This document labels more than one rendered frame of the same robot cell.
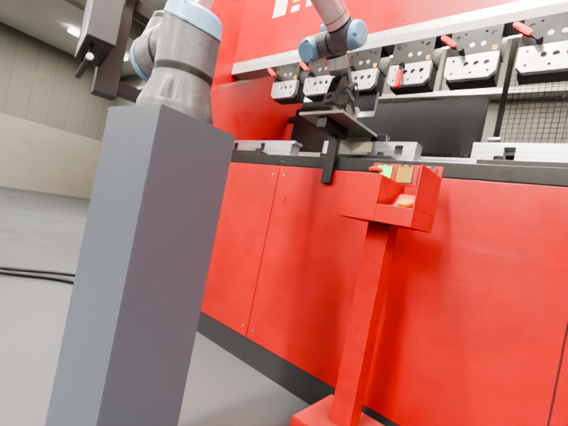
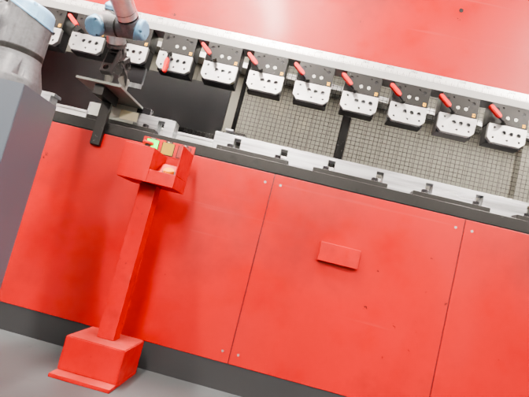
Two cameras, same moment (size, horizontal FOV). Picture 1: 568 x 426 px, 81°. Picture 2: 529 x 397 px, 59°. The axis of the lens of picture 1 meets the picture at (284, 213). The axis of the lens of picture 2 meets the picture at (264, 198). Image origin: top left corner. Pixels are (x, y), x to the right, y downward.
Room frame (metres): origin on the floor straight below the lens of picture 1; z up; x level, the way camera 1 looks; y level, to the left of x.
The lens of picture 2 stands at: (-0.69, 0.37, 0.53)
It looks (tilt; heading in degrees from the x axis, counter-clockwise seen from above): 6 degrees up; 325
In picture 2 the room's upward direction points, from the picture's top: 14 degrees clockwise
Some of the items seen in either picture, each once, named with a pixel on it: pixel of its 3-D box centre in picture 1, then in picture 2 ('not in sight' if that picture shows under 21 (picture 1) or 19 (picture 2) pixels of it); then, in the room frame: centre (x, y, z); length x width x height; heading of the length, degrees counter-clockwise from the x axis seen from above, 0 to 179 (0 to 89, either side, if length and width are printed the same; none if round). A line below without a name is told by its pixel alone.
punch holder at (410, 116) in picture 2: not in sight; (407, 106); (0.58, -1.13, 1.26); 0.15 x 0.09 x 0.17; 50
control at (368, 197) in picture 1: (390, 191); (157, 160); (0.89, -0.27, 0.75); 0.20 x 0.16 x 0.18; 50
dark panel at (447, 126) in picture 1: (367, 143); (123, 104); (1.88, -0.38, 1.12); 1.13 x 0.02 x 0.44; 50
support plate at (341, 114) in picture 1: (339, 125); (111, 93); (1.23, -0.14, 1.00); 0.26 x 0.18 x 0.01; 140
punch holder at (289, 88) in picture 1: (290, 84); (50, 28); (1.61, 0.09, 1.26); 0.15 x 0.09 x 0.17; 50
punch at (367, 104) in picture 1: (364, 105); (132, 76); (1.34, -0.23, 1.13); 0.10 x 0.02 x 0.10; 50
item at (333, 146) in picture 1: (327, 152); (99, 116); (1.20, -0.11, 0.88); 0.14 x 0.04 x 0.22; 140
